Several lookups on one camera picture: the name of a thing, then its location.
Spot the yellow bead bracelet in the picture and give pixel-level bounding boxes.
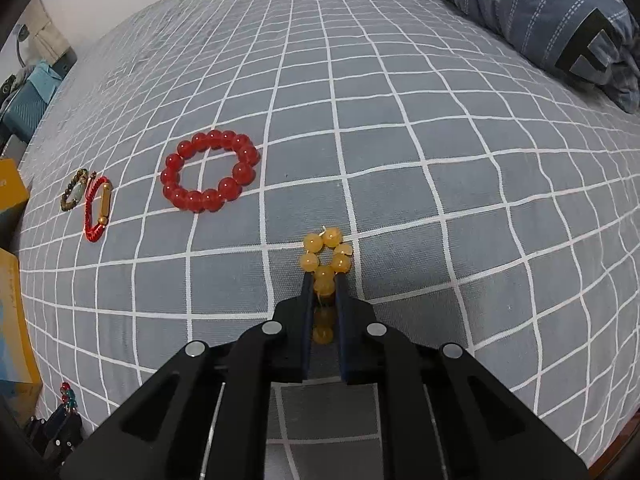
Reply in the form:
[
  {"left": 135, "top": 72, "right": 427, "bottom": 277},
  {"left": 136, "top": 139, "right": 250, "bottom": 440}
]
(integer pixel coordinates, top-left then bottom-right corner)
[{"left": 298, "top": 226, "right": 355, "bottom": 345}]

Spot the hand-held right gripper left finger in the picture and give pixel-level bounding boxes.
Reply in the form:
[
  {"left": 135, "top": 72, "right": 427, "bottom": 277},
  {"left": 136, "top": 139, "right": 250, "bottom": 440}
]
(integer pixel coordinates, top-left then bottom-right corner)
[{"left": 60, "top": 271, "right": 314, "bottom": 480}]

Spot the multicolour bead bracelet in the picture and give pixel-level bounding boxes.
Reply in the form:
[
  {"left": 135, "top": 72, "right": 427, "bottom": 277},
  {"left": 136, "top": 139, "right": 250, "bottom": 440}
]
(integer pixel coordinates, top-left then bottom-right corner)
[{"left": 58, "top": 382, "right": 79, "bottom": 414}]

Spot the printed cardboard box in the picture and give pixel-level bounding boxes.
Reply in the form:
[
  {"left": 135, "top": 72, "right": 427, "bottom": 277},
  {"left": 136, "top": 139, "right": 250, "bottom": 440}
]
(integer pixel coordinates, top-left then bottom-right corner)
[{"left": 0, "top": 157, "right": 45, "bottom": 428}]

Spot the grey checked bed sheet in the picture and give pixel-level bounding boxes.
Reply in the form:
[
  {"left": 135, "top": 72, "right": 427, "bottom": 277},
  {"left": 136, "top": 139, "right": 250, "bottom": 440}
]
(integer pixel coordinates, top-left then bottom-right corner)
[{"left": 15, "top": 0, "right": 640, "bottom": 480}]

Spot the blue suitcase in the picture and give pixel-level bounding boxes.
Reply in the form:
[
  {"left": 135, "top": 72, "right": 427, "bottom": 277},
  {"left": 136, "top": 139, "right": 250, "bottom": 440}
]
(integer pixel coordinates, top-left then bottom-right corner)
[{"left": 0, "top": 85, "right": 53, "bottom": 137}]

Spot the brown green bead bracelet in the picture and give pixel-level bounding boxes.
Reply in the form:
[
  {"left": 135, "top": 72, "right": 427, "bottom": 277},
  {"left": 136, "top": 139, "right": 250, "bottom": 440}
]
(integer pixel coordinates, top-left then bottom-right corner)
[{"left": 60, "top": 168, "right": 90, "bottom": 212}]

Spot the red cord bracelet gold tube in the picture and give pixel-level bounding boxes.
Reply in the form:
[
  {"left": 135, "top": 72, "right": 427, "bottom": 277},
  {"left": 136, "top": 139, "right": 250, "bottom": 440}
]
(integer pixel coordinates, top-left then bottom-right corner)
[{"left": 83, "top": 171, "right": 114, "bottom": 244}]

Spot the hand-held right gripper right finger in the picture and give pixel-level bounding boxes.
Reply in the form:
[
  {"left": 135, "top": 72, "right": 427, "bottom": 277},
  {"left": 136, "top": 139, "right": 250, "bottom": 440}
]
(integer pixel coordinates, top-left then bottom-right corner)
[{"left": 335, "top": 272, "right": 591, "bottom": 480}]

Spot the red bead bracelet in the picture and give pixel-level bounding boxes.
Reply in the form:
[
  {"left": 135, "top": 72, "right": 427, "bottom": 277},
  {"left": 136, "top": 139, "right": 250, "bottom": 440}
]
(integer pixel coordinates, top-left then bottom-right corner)
[{"left": 160, "top": 130, "right": 262, "bottom": 213}]

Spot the beige curtain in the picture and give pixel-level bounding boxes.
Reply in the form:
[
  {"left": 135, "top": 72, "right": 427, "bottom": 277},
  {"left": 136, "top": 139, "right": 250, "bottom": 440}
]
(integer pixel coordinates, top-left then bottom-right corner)
[{"left": 30, "top": 0, "right": 79, "bottom": 63}]

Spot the light blue cloth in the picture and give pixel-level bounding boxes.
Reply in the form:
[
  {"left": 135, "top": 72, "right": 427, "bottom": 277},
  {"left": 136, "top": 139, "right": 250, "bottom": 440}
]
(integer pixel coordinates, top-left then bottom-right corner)
[{"left": 26, "top": 61, "right": 65, "bottom": 105}]

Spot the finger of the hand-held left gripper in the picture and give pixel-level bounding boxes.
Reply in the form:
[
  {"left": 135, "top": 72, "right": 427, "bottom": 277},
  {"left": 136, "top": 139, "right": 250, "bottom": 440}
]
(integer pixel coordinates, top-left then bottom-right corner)
[{"left": 41, "top": 404, "right": 84, "bottom": 463}]

